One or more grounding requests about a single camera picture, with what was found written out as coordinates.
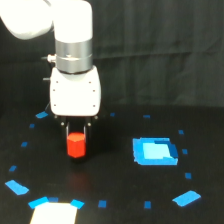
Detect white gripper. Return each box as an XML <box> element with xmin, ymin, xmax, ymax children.
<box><xmin>50</xmin><ymin>66</ymin><xmax>101</xmax><ymax>156</ymax></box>

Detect red hexagonal block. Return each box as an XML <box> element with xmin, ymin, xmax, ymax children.
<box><xmin>67</xmin><ymin>132</ymin><xmax>86</xmax><ymax>158</ymax></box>

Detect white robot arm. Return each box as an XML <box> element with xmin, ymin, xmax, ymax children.
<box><xmin>0</xmin><ymin>0</ymin><xmax>101</xmax><ymax>127</ymax></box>

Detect blue tape strip far left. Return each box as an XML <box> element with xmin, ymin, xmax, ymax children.
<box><xmin>36</xmin><ymin>111</ymin><xmax>48</xmax><ymax>119</ymax></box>

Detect blue square tape target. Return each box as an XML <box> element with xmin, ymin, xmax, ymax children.
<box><xmin>132</xmin><ymin>138</ymin><xmax>179</xmax><ymax>166</ymax></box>

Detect blue tape strip beside paper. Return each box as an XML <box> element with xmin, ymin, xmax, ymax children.
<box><xmin>70</xmin><ymin>199</ymin><xmax>85</xmax><ymax>209</ymax></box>

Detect blue tape strip near left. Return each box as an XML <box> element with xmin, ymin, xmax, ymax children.
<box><xmin>5</xmin><ymin>180</ymin><xmax>29</xmax><ymax>195</ymax></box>

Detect white paper sheet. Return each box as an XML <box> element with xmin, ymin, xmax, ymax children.
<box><xmin>30</xmin><ymin>203</ymin><xmax>77</xmax><ymax>224</ymax></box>

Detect blue tape strip bottom left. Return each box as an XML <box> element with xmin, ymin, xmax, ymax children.
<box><xmin>28</xmin><ymin>196</ymin><xmax>49</xmax><ymax>209</ymax></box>

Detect black curtain backdrop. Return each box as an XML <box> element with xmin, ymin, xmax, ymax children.
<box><xmin>0</xmin><ymin>0</ymin><xmax>224</xmax><ymax>109</ymax></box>

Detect blue tape strip near right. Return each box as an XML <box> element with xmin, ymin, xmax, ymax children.
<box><xmin>173</xmin><ymin>190</ymin><xmax>201</xmax><ymax>207</ymax></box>

